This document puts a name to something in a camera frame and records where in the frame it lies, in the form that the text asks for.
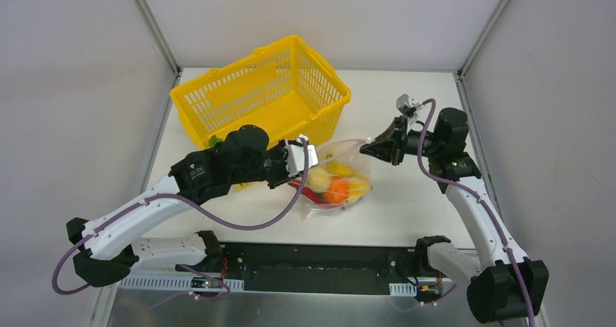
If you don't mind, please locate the pale yellow round fruit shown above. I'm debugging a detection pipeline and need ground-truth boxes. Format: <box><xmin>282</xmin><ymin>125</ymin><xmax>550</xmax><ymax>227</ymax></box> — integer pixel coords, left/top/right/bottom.
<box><xmin>306</xmin><ymin>166</ymin><xmax>332</xmax><ymax>193</ymax></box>

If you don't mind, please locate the yellow banana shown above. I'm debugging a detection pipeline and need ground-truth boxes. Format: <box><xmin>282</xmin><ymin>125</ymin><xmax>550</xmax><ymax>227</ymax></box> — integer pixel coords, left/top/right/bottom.
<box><xmin>325</xmin><ymin>161</ymin><xmax>372</xmax><ymax>204</ymax></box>

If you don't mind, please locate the clear zip top bag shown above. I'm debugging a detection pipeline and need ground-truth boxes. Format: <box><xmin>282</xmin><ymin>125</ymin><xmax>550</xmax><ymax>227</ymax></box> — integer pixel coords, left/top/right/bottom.
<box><xmin>301</xmin><ymin>139</ymin><xmax>373</xmax><ymax>220</ymax></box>

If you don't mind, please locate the red chili pepper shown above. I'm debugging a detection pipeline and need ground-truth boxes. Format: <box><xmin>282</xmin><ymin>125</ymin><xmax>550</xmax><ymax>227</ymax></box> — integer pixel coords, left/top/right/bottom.
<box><xmin>301</xmin><ymin>185</ymin><xmax>339</xmax><ymax>209</ymax></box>

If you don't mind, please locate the orange tangerine with leaf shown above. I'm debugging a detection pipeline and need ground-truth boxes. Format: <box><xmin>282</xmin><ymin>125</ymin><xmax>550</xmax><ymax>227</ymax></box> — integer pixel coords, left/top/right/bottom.
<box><xmin>323</xmin><ymin>176</ymin><xmax>349</xmax><ymax>204</ymax></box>

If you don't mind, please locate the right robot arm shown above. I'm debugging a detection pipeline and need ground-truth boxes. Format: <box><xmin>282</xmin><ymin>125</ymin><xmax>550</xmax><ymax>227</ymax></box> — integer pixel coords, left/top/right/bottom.
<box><xmin>360</xmin><ymin>108</ymin><xmax>549</xmax><ymax>326</ymax></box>

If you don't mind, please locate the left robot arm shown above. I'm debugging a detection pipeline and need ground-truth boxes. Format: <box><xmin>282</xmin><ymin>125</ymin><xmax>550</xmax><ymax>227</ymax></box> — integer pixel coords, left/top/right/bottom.
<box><xmin>65</xmin><ymin>125</ymin><xmax>318</xmax><ymax>287</ymax></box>

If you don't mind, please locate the green leaf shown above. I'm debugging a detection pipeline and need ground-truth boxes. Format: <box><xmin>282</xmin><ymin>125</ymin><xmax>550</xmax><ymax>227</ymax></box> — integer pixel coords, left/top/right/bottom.
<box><xmin>207</xmin><ymin>134</ymin><xmax>223</xmax><ymax>148</ymax></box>

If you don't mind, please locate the yellow plastic basket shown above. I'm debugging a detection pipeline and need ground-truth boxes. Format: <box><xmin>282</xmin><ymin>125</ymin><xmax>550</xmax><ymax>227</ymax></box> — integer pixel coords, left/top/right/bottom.
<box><xmin>169</xmin><ymin>35</ymin><xmax>352</xmax><ymax>191</ymax></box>

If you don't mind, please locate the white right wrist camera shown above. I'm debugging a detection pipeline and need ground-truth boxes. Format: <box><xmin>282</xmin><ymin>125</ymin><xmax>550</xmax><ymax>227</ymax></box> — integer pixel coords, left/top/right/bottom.
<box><xmin>396</xmin><ymin>94</ymin><xmax>421</xmax><ymax>121</ymax></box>

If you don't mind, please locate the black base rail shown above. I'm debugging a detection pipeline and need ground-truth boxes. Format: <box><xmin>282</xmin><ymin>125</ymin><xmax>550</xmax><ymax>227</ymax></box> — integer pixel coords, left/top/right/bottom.
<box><xmin>191</xmin><ymin>242</ymin><xmax>449</xmax><ymax>302</ymax></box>

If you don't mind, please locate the white slotted cable duct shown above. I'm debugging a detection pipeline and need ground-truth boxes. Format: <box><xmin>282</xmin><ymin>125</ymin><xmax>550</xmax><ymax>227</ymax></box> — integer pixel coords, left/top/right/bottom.
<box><xmin>118</xmin><ymin>274</ymin><xmax>245</xmax><ymax>293</ymax></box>

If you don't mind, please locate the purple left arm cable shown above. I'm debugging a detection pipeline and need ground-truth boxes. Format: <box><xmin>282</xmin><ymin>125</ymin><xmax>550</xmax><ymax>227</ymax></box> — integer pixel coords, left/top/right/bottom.
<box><xmin>51</xmin><ymin>137</ymin><xmax>312</xmax><ymax>302</ymax></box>

